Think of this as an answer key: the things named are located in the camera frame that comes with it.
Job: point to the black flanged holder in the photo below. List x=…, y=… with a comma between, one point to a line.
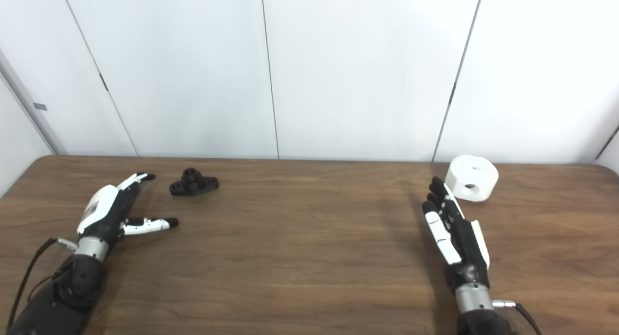
x=193, y=185

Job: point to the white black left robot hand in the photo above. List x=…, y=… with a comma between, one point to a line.
x=99, y=204

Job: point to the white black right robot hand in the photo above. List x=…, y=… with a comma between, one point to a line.
x=464, y=238

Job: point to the small gray wall tag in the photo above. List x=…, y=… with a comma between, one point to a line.
x=40, y=106

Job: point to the round white piece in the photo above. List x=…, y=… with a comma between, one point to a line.
x=483, y=180

